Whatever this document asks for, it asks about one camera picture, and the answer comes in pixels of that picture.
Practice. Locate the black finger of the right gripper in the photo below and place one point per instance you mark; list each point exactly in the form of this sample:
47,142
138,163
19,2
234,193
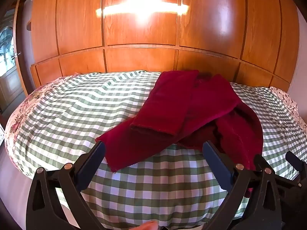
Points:
298,164

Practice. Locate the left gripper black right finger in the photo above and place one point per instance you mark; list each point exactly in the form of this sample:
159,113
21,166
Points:
234,178

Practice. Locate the person's left hand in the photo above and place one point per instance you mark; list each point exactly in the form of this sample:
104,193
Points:
151,225

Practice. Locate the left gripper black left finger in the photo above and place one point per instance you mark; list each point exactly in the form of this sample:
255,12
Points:
44,210

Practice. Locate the floral bed sheet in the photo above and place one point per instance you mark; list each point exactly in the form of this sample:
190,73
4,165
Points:
22,112

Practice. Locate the wooden glazed door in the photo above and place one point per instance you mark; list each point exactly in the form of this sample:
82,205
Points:
10,81

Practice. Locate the dark red knit sweater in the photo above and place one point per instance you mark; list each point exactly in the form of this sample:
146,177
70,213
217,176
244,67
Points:
188,109

